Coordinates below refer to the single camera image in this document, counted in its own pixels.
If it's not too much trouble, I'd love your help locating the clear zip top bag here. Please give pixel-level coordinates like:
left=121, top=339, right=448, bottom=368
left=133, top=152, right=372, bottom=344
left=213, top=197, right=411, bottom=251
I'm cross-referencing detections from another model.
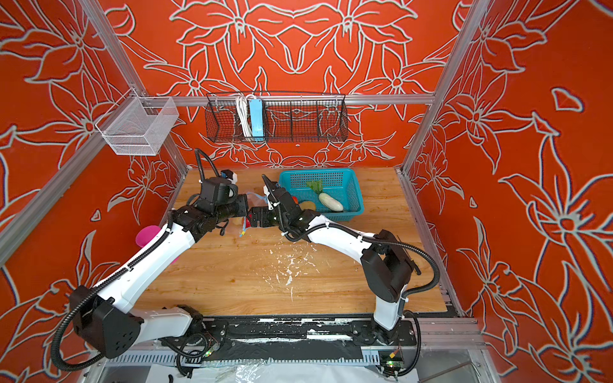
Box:
left=238, top=191, right=268, bottom=237

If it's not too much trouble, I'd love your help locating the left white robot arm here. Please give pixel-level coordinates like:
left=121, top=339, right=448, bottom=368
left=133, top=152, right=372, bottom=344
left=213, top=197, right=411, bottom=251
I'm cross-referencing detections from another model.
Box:
left=49, top=149, right=248, bottom=372

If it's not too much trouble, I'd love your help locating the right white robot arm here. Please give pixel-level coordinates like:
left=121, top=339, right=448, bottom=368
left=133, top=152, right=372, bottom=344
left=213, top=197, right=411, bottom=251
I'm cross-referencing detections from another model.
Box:
left=245, top=192, right=441, bottom=378

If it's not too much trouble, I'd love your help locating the yellow potato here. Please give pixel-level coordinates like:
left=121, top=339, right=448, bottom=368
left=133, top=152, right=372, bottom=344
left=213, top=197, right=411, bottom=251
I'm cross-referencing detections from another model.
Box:
left=299, top=201, right=316, bottom=211

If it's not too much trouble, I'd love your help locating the pink plastic cup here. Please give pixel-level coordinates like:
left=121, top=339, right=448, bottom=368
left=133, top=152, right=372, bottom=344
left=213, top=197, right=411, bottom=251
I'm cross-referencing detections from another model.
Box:
left=135, top=225, right=181, bottom=263

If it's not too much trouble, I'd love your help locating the teal plastic basket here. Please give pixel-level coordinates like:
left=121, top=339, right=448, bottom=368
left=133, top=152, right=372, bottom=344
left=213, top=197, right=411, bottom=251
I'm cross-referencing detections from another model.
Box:
left=278, top=169, right=365, bottom=222

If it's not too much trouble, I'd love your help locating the light blue box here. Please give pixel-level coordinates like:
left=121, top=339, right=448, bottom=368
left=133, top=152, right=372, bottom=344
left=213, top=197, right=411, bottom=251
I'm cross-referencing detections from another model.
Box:
left=249, top=98, right=264, bottom=141

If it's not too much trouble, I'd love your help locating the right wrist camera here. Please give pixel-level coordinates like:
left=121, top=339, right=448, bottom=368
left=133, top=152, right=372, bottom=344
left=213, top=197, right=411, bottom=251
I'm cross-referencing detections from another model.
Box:
left=263, top=176, right=280, bottom=210

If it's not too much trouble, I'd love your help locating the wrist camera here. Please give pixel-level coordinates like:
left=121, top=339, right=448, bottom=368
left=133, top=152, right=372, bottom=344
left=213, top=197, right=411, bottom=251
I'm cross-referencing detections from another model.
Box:
left=263, top=176, right=280, bottom=210
left=195, top=169, right=239, bottom=213

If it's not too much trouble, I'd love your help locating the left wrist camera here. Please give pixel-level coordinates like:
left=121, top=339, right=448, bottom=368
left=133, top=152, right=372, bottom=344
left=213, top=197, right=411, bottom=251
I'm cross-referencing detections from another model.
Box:
left=195, top=169, right=239, bottom=213

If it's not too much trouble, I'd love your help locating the black wire wall basket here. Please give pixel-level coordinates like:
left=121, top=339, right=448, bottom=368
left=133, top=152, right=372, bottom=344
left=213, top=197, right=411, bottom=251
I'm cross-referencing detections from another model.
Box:
left=204, top=92, right=349, bottom=144

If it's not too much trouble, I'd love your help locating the clear plastic wall bin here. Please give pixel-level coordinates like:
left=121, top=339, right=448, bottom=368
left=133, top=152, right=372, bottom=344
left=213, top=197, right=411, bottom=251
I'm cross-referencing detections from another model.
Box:
left=95, top=97, right=179, bottom=156

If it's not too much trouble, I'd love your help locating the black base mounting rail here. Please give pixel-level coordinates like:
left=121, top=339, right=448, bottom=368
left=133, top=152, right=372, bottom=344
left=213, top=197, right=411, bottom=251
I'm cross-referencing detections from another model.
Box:
left=161, top=313, right=418, bottom=348

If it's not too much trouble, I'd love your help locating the white cable bundle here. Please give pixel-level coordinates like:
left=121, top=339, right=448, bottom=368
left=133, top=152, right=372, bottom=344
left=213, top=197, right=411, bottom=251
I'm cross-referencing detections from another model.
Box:
left=235, top=95, right=253, bottom=139

